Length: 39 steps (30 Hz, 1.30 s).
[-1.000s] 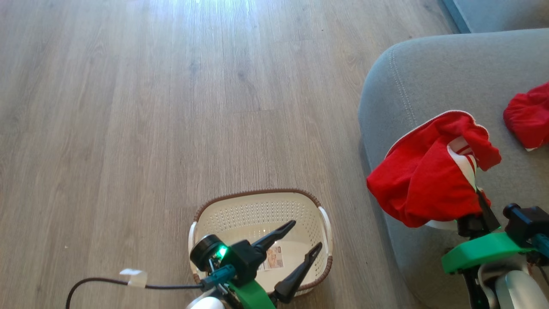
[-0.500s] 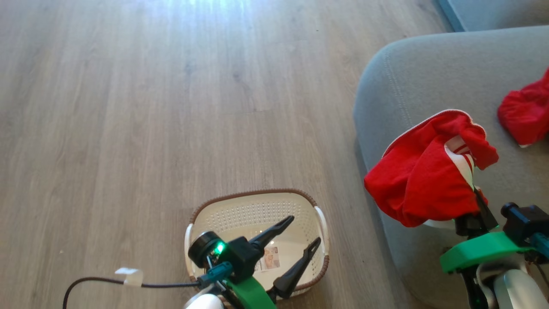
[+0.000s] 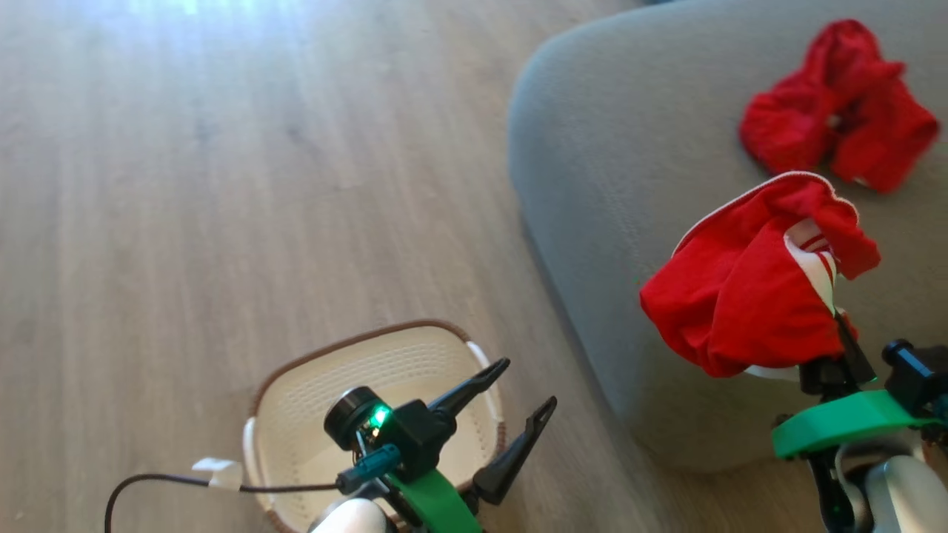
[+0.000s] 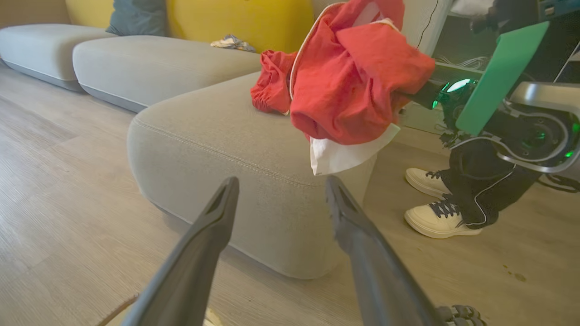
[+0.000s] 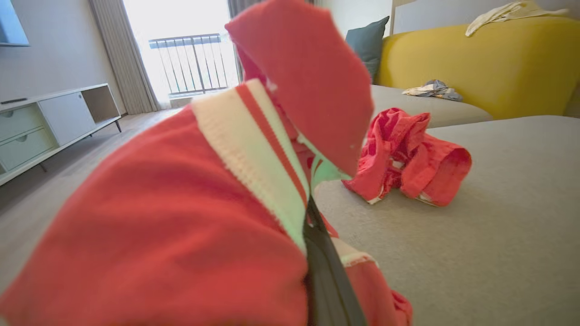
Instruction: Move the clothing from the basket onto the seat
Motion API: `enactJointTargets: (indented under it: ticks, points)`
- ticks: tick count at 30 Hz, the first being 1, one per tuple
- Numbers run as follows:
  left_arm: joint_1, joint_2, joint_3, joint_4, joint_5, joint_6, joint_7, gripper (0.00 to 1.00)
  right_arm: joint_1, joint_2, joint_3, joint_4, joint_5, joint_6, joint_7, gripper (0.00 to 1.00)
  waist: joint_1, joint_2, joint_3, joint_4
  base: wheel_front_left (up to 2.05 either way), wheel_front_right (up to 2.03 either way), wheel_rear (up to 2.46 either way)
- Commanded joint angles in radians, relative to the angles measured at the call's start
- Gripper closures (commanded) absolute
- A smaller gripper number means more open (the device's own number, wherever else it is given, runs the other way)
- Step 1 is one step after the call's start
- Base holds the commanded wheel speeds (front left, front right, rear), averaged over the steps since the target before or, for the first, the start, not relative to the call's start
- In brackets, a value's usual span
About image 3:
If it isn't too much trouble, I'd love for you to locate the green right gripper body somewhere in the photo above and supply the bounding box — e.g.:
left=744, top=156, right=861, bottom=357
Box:
left=770, top=389, right=943, bottom=461

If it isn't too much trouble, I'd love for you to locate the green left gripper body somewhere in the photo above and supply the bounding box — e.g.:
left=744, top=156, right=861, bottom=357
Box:
left=374, top=468, right=484, bottom=533

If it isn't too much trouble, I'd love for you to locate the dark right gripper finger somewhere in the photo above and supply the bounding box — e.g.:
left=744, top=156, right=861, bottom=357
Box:
left=798, top=357, right=845, bottom=398
left=835, top=311, right=878, bottom=386

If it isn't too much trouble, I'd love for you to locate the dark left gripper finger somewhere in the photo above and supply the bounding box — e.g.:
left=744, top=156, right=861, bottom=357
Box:
left=472, top=395, right=558, bottom=506
left=427, top=357, right=512, bottom=417

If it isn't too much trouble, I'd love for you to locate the red garment with white trim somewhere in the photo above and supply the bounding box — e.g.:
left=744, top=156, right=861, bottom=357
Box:
left=638, top=171, right=883, bottom=383

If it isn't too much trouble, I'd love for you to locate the plain red garment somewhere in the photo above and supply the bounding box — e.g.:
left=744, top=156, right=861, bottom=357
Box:
left=738, top=19, right=941, bottom=195

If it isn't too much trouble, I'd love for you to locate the white basket with brown rim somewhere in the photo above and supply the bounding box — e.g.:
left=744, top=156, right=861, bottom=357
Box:
left=242, top=319, right=509, bottom=533

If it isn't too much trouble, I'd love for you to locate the grey fabric sofa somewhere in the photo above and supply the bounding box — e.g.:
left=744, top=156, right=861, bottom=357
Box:
left=507, top=0, right=948, bottom=475

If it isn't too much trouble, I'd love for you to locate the white tag on left cable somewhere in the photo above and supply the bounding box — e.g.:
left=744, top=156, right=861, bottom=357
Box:
left=192, top=457, right=244, bottom=492

